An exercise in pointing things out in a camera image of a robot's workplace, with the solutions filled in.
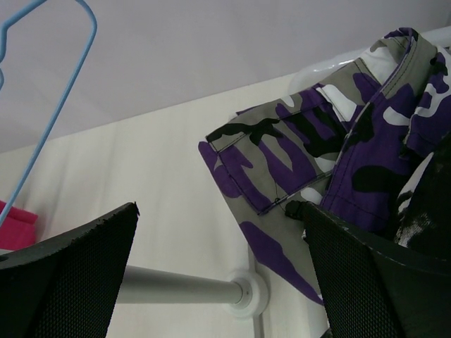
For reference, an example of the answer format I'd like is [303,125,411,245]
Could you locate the white plastic basket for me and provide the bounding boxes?
[288,26,450,94]

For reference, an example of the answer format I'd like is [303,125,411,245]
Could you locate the black camouflage trousers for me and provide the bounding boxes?
[394,135,450,261]

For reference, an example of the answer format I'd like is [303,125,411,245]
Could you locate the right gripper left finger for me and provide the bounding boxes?
[1,203,139,337]

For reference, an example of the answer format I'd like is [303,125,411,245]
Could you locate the pink trousers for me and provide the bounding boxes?
[0,207,38,251]

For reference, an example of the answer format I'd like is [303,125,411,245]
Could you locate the purple camouflage trousers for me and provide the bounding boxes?
[198,27,450,303]

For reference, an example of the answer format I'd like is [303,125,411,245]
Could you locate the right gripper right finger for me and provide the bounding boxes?
[302,203,450,337]

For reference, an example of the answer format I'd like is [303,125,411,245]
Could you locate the white clothes rack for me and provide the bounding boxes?
[116,249,271,337]

